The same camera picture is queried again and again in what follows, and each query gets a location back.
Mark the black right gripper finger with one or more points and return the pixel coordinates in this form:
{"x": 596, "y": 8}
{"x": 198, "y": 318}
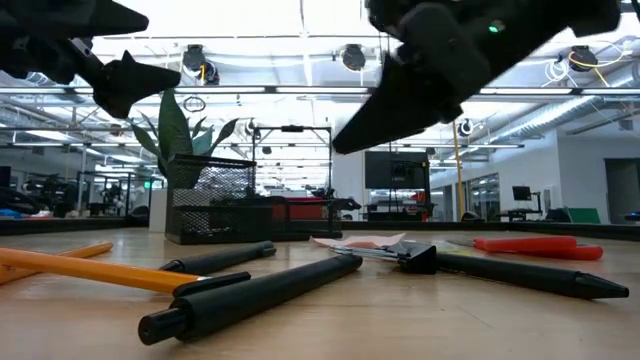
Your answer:
{"x": 390, "y": 115}

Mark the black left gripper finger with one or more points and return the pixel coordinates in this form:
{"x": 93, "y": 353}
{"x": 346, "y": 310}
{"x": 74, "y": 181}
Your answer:
{"x": 95, "y": 20}
{"x": 130, "y": 85}

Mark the pink sticky note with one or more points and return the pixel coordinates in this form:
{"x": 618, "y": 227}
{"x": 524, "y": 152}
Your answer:
{"x": 360, "y": 241}

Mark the black binder clip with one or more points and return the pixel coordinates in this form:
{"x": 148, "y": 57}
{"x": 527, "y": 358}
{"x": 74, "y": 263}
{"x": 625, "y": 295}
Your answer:
{"x": 417, "y": 259}

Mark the black pen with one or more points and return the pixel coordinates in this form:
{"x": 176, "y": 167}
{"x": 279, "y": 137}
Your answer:
{"x": 260, "y": 295}
{"x": 220, "y": 260}
{"x": 525, "y": 277}

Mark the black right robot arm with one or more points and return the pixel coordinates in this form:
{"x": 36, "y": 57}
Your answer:
{"x": 575, "y": 15}

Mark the black background robot arm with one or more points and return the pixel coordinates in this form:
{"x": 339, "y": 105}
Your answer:
{"x": 345, "y": 204}

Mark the black mesh desk organizer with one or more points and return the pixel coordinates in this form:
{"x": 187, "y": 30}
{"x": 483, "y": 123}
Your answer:
{"x": 225, "y": 220}

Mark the large black monitor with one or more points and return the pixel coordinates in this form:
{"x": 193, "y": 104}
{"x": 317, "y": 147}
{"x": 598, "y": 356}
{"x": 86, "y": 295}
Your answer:
{"x": 395, "y": 170}

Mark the snake plant in white pot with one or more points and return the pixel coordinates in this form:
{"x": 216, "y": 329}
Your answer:
{"x": 172, "y": 130}

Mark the long ceiling light strip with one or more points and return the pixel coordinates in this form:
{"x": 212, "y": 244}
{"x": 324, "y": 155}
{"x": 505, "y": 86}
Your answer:
{"x": 225, "y": 90}

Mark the background robot workstation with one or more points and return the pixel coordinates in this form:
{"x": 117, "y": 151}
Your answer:
{"x": 120, "y": 197}

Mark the red crate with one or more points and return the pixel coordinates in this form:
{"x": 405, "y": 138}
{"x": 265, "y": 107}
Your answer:
{"x": 305, "y": 210}

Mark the small desk monitor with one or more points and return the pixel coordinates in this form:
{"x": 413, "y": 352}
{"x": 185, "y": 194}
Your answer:
{"x": 522, "y": 193}

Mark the green chair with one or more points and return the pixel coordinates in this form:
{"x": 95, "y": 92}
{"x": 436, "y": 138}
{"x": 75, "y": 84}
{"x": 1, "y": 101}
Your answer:
{"x": 584, "y": 215}

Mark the black background rig frame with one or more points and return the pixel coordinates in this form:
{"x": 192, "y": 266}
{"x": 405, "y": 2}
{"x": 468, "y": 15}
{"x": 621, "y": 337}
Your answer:
{"x": 292, "y": 128}

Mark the silver ventilation duct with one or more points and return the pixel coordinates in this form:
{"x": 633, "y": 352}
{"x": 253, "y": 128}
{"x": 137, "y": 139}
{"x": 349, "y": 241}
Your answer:
{"x": 550, "y": 117}

